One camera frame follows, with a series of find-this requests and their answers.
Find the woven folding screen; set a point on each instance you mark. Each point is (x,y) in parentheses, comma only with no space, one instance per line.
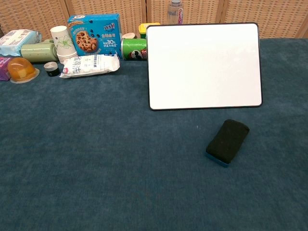
(134,10)

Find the green chips can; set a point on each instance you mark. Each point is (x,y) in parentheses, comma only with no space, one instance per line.
(133,49)

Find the small black jar silver lid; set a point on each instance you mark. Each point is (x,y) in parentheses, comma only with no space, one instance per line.
(51,69)

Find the white plastic detergent bag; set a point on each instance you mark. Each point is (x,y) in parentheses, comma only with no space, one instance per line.
(90,65)

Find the black felt eraser blue base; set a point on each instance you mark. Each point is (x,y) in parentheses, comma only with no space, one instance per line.
(227,142)

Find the orange jelly cup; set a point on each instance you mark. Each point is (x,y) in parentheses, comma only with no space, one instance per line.
(21,69)

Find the clear plastic water bottle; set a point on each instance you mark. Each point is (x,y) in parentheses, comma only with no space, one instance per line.
(176,13)

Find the yellow lidded green container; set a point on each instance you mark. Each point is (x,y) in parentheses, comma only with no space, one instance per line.
(143,30)

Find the teal table cloth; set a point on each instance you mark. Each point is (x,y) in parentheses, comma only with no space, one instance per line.
(134,156)

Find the white board with black frame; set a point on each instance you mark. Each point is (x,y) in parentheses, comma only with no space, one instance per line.
(204,67)

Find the stack of white paper cups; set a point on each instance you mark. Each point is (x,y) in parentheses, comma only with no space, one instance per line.
(63,44)

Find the blue cookie box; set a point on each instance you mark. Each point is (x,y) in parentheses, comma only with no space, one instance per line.
(96,36)

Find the small beige bowl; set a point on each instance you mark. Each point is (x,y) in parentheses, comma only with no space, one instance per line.
(129,35)

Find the light blue wet wipes pack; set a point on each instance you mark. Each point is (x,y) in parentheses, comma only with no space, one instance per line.
(16,41)

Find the green thermos bottle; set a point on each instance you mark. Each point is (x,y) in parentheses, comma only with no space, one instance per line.
(38,52)

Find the purple packet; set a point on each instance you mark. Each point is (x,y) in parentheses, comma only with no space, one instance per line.
(3,68)

